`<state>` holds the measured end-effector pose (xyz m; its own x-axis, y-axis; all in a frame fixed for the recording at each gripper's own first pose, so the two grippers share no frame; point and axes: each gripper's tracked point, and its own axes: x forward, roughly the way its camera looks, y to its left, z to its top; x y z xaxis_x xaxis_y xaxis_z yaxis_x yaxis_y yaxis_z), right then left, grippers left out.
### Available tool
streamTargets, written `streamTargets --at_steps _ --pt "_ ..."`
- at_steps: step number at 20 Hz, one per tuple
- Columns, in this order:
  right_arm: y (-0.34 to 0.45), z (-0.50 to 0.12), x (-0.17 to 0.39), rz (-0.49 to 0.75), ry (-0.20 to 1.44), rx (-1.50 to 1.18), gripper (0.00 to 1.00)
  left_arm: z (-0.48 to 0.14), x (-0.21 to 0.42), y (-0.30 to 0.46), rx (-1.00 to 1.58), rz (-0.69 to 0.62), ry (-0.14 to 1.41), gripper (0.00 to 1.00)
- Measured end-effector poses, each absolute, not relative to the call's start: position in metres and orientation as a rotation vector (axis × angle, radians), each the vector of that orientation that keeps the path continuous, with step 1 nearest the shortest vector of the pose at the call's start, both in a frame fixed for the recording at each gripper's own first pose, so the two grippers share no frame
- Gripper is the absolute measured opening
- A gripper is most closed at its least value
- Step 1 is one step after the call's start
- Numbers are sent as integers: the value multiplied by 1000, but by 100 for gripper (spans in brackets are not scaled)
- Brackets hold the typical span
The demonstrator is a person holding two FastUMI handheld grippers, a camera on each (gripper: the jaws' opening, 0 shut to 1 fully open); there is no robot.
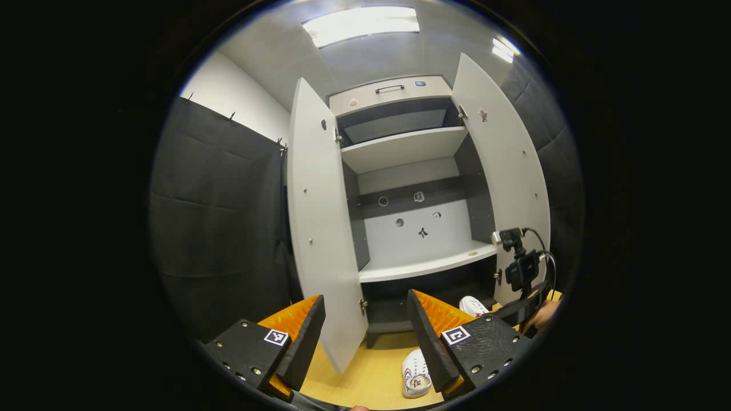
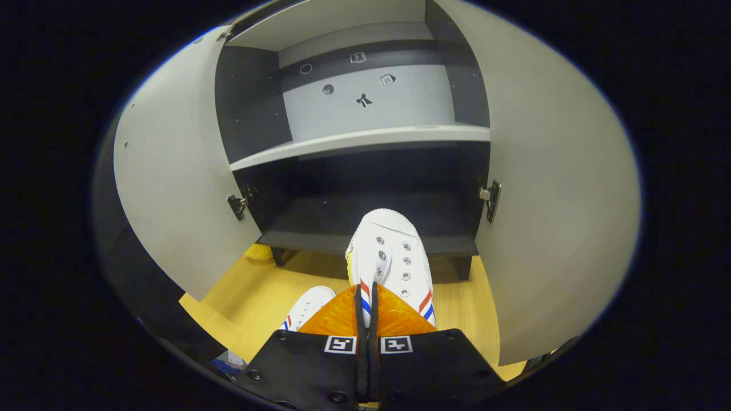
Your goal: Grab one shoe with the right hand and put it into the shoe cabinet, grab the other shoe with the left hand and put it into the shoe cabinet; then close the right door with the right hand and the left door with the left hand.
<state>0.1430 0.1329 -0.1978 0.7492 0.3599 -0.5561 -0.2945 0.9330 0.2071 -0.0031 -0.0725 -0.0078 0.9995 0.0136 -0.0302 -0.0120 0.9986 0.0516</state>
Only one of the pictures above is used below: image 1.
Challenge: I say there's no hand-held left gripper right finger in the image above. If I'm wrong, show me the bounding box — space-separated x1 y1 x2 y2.
407 288 533 401

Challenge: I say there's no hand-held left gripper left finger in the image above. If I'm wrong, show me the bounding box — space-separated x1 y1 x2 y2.
206 294 327 403

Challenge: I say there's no white striped shoe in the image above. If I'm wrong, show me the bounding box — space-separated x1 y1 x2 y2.
459 295 490 318
401 349 433 398

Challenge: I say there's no gray cabinet door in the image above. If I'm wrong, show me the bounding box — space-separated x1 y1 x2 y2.
451 53 552 306
287 78 369 374

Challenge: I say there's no gray shoe cabinet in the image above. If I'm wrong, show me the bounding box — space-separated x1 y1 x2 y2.
328 75 497 349

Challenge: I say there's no gray cabinet drawer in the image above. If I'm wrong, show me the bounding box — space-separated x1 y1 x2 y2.
328 75 453 118

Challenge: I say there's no black backdrop cloth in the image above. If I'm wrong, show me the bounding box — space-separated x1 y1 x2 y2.
150 96 303 343
500 54 584 292

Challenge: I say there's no small ceiling light panel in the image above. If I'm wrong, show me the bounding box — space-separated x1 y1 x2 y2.
492 35 521 63

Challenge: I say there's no large ceiling light panel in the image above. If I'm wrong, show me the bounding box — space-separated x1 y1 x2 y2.
302 6 420 49

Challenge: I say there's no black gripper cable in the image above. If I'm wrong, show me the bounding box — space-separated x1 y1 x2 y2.
525 228 559 297

